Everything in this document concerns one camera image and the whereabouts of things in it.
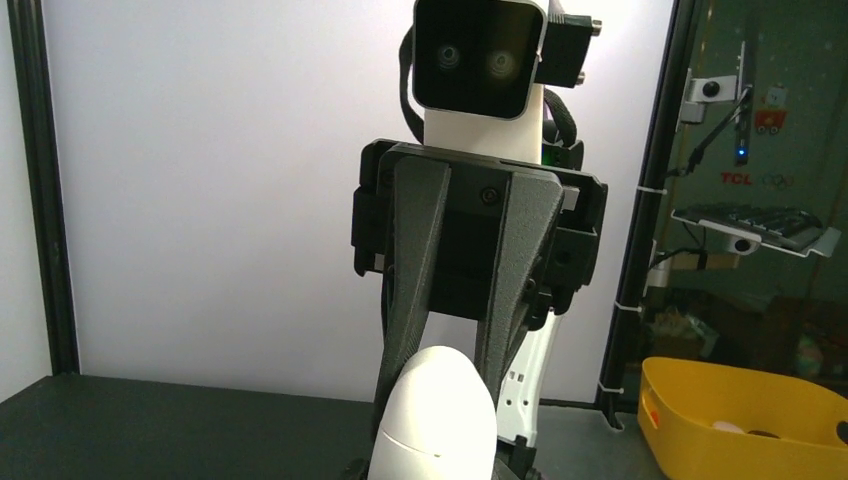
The black frame post left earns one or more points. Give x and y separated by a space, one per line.
29 48

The white oval capsule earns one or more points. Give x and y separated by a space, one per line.
439 421

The black frame post right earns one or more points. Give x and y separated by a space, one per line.
625 320

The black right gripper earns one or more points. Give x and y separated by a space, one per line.
467 258

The black frame post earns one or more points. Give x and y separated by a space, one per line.
29 48
625 320

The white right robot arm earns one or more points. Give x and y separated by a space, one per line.
517 400

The yellow plastic bin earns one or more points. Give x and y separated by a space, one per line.
709 421

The keyboard on tray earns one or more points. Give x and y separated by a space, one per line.
789 230

